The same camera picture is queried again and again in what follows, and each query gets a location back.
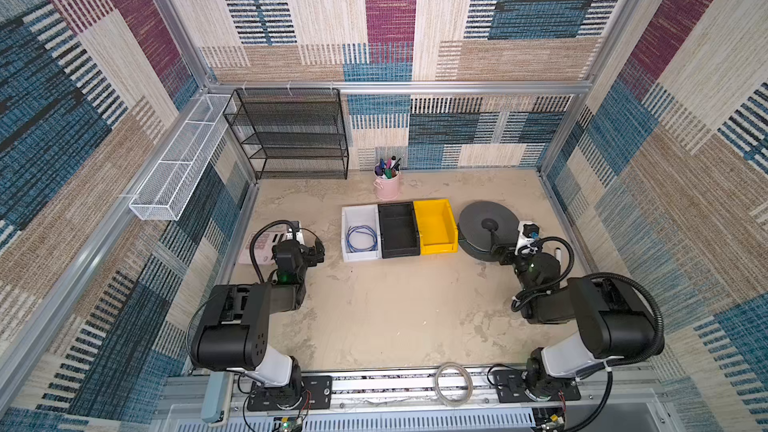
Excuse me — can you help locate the white wire mesh basket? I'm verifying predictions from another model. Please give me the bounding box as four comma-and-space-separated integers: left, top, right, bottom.
129, 94, 229, 221

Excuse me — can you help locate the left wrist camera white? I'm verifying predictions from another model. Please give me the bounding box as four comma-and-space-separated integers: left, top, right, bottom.
285, 221, 306, 245

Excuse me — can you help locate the clear tubing coil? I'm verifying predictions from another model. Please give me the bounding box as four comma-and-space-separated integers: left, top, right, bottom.
433, 362, 474, 408

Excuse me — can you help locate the blue ethernet cable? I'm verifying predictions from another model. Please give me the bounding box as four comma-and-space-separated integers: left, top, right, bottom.
345, 224, 379, 253

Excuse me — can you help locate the yellow plastic bin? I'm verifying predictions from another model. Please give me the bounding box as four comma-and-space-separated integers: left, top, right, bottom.
413, 199, 458, 255

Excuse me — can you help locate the black plastic bin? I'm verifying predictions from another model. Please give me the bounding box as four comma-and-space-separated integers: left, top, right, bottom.
377, 201, 421, 259

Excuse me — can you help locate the pink pen cup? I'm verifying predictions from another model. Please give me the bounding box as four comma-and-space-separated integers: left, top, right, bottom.
373, 156, 401, 201

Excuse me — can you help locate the black mesh shelf rack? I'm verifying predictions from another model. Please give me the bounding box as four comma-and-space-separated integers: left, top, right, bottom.
223, 88, 350, 180

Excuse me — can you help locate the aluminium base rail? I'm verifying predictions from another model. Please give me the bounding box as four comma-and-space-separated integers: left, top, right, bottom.
149, 365, 683, 431

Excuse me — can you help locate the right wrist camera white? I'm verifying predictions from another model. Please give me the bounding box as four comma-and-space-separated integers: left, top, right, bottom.
515, 221, 541, 256

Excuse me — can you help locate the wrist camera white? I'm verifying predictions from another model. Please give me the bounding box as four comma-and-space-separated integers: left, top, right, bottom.
285, 221, 306, 245
515, 221, 541, 256

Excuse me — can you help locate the white plastic bin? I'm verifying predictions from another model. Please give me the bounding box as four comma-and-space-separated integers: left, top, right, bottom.
341, 204, 382, 263

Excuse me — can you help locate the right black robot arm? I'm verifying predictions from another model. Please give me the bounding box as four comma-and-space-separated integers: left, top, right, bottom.
491, 236, 664, 401

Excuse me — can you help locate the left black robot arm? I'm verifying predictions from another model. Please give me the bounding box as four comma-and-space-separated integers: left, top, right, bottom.
186, 220, 325, 410

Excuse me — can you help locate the grey filament spool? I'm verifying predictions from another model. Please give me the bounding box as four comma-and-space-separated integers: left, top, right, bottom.
457, 201, 520, 262

